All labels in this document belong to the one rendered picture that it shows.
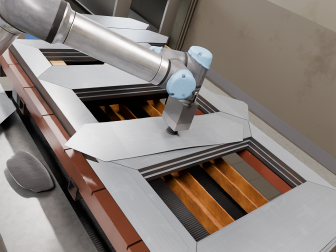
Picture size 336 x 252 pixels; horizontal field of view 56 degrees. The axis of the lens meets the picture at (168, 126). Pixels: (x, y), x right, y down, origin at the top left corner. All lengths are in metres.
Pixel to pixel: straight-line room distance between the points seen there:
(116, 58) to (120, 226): 0.40
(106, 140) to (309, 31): 2.73
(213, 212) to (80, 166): 0.50
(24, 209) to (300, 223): 0.79
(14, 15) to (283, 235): 0.84
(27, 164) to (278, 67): 2.89
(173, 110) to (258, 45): 2.73
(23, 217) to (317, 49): 2.93
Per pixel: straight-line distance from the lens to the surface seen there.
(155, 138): 1.03
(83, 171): 0.92
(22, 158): 1.12
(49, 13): 0.70
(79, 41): 0.72
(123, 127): 1.05
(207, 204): 1.16
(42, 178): 1.05
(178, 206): 1.30
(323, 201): 1.18
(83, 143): 0.95
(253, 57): 3.71
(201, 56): 0.93
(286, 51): 3.50
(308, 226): 1.04
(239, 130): 1.29
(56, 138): 1.02
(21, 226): 0.97
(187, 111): 1.01
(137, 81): 1.37
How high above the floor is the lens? 1.45
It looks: 31 degrees down
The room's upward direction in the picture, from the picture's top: 20 degrees clockwise
